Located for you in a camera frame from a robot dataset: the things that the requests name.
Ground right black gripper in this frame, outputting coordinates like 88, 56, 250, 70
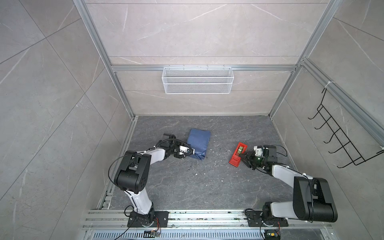
239, 150, 267, 170

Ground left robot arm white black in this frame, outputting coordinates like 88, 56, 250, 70
113, 134, 195, 222

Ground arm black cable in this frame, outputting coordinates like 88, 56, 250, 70
274, 144, 288, 158
155, 137, 193, 154

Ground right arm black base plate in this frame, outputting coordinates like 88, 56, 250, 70
244, 209, 289, 227

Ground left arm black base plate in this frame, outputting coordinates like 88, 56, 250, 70
128, 211, 169, 228

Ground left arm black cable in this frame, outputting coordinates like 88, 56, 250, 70
155, 137, 193, 154

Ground red tape dispenser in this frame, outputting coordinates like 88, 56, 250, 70
229, 143, 248, 168

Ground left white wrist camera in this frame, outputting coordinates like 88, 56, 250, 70
178, 145, 190, 155

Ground black wire hook rack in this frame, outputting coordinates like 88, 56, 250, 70
308, 88, 384, 169

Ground light blue wrapping paper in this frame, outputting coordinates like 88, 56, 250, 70
187, 129, 211, 161

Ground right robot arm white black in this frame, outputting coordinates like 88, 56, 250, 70
233, 145, 338, 226

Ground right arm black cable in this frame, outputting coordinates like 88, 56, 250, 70
274, 144, 288, 158

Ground aluminium mounting rail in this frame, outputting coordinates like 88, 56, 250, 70
78, 210, 337, 240

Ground white wire mesh basket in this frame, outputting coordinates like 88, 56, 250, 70
162, 67, 235, 95

